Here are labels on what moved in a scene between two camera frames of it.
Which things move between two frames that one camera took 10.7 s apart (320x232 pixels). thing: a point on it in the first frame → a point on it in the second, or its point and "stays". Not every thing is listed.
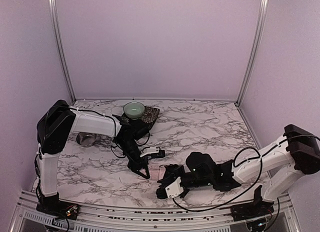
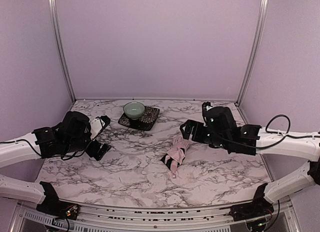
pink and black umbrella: [156, 172] → [175, 155]
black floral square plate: [149, 117] stays
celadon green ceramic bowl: [134, 109] stays
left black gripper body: [139, 164] → [94, 149]
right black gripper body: [171, 178] → [197, 131]
